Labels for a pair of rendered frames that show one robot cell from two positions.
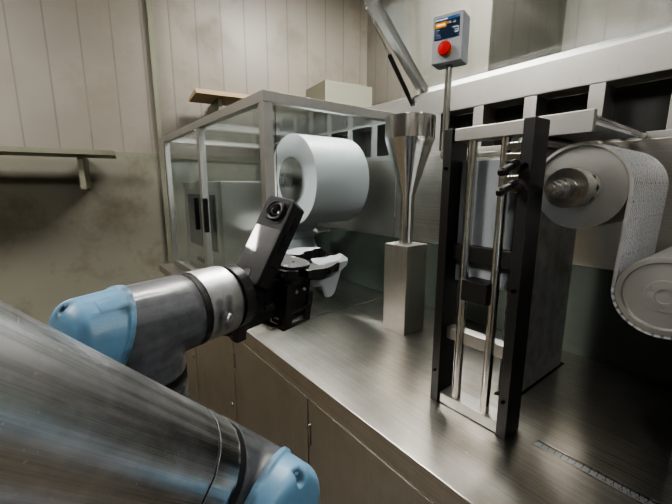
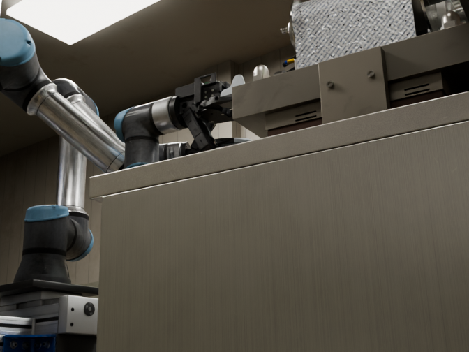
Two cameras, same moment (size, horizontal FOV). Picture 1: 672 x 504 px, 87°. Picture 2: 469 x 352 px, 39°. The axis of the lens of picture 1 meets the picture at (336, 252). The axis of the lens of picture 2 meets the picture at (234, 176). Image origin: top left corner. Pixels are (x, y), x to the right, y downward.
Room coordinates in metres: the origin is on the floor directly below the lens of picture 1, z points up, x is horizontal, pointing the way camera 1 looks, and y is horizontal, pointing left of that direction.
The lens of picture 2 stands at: (-0.21, -1.62, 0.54)
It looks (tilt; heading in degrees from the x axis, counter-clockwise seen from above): 18 degrees up; 67
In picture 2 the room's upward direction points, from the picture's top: 2 degrees counter-clockwise
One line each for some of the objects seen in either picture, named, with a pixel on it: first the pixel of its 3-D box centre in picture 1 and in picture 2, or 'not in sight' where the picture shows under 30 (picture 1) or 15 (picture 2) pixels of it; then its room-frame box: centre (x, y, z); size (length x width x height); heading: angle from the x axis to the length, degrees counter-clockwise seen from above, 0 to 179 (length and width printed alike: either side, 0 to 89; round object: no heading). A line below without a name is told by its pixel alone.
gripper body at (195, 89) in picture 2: not in sight; (202, 103); (0.23, -0.43, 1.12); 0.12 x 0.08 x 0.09; 128
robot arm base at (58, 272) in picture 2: not in sight; (43, 269); (0.01, 0.22, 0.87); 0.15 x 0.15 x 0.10
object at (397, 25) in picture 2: not in sight; (355, 66); (0.44, -0.70, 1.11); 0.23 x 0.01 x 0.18; 128
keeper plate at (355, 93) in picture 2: not in sight; (352, 89); (0.31, -0.87, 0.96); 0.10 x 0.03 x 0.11; 128
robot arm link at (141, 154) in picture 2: not in sight; (141, 167); (0.14, -0.29, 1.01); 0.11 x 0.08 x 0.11; 76
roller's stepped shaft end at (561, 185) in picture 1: (557, 188); not in sight; (0.57, -0.35, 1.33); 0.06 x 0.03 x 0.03; 128
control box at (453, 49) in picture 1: (449, 40); not in sight; (0.87, -0.25, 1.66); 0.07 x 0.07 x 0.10; 54
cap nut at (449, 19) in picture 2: not in sight; (451, 24); (0.44, -0.96, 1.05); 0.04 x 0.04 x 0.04
